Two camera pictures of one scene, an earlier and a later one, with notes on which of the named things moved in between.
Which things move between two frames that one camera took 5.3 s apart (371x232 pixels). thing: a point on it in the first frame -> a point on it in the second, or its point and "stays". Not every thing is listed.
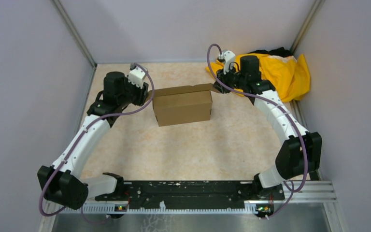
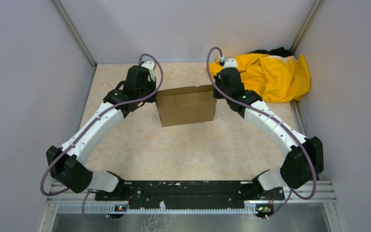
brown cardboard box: x=185 y=104 stays
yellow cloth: x=290 y=74 stays
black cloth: x=280 y=51 stays
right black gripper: x=222 y=76 -> x=217 y=79
